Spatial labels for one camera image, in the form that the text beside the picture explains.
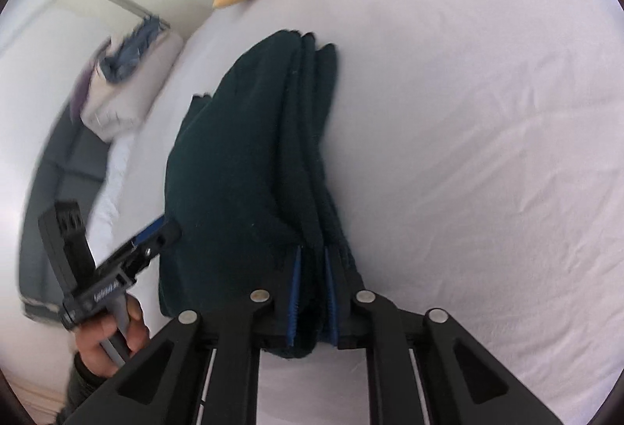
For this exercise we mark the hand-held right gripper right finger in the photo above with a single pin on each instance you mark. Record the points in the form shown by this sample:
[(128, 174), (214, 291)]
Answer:
[(331, 293)]

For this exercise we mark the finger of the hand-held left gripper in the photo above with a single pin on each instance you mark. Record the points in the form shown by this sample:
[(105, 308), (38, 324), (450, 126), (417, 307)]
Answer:
[(163, 237)]

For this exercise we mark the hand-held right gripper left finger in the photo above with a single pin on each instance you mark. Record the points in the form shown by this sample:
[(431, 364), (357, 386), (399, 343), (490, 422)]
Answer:
[(294, 288)]

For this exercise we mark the dark green sweater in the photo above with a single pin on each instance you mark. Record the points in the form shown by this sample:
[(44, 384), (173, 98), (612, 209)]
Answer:
[(229, 161)]

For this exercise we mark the person's left forearm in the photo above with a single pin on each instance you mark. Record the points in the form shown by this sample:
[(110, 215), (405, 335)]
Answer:
[(80, 391)]

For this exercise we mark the person's left hand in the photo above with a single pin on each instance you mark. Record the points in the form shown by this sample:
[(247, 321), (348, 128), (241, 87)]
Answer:
[(90, 347)]

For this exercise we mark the white quilt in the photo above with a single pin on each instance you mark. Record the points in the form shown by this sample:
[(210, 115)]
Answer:
[(114, 191)]

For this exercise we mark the dark grey sofa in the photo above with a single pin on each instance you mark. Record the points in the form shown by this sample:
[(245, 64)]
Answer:
[(63, 171)]

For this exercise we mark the folded pale pink duvet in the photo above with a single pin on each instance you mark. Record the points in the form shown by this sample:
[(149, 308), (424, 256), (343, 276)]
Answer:
[(141, 88)]

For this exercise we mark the purple pillow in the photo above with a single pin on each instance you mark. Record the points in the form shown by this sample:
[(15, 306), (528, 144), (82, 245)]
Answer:
[(80, 98)]

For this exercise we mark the blue grey cloth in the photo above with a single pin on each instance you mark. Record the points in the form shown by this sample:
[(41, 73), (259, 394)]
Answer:
[(131, 47)]

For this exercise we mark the bed with white sheet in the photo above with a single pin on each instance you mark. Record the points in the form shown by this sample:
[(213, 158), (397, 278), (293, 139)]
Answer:
[(463, 113)]

